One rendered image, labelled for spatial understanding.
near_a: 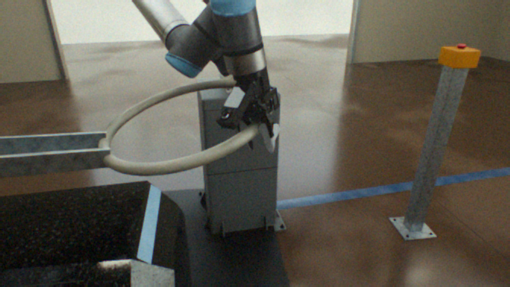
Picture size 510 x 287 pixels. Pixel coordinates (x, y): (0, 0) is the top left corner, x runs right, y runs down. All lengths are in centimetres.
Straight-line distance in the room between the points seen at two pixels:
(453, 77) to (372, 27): 480
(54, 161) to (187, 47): 40
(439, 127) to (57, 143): 167
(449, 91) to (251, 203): 118
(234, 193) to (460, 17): 648
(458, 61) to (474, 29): 620
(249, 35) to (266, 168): 122
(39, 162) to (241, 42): 52
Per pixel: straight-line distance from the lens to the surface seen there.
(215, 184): 182
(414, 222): 220
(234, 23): 68
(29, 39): 594
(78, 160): 87
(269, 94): 77
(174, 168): 73
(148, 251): 86
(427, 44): 734
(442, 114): 188
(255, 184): 187
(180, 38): 83
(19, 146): 98
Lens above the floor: 136
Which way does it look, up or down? 26 degrees down
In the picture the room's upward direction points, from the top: straight up
